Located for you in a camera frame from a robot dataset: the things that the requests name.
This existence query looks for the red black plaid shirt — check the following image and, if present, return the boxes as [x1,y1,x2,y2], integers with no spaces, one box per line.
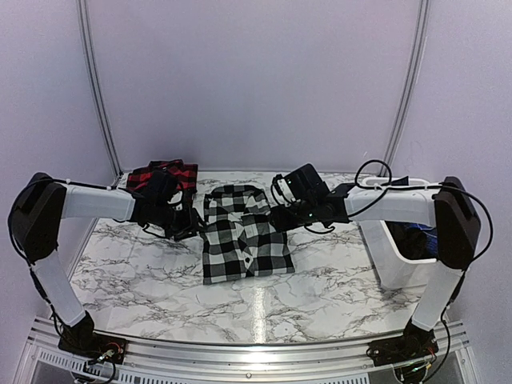
[126,159,198,205]

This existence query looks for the left aluminium corner post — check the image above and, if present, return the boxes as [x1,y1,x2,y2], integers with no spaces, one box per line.
[76,0,122,177]

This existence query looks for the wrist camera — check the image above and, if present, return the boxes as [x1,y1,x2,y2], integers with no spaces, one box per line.
[143,170,184,209]
[272,163,330,205]

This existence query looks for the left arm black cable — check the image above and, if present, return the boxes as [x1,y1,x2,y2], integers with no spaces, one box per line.
[7,179,37,267]

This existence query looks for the black garment in bin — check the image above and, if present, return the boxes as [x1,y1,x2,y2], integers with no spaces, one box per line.
[387,222,423,260]

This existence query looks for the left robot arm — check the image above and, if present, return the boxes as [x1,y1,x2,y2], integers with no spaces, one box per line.
[7,172,203,356]

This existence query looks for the black white plaid shirt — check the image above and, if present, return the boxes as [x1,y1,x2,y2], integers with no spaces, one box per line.
[200,185,295,285]

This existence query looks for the blue plaid shirt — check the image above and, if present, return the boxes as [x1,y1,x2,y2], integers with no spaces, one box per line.
[416,224,438,258]

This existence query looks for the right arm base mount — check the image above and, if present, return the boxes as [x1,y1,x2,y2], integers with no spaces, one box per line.
[366,322,439,366]

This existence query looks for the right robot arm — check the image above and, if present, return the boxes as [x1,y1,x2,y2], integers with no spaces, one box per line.
[270,171,481,358]

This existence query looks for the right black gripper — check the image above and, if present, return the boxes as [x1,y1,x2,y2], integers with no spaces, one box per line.
[270,198,318,233]

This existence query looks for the white plastic bin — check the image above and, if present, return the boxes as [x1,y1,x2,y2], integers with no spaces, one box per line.
[350,177,437,290]

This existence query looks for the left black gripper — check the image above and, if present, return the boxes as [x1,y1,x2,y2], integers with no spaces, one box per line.
[152,202,207,241]

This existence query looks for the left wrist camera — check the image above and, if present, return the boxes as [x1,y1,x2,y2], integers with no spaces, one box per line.
[143,170,184,209]

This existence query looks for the right aluminium corner post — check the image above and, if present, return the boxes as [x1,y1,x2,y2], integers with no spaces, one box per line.
[384,0,431,166]

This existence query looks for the aluminium corner post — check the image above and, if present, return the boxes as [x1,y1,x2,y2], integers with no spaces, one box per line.
[384,0,431,166]
[76,0,122,177]

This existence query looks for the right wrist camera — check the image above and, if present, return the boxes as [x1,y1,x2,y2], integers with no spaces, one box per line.
[272,163,330,205]

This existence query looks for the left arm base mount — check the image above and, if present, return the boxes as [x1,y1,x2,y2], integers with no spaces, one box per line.
[58,317,128,364]

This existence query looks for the aluminium front frame rail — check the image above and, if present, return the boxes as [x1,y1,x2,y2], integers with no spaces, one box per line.
[14,318,483,383]

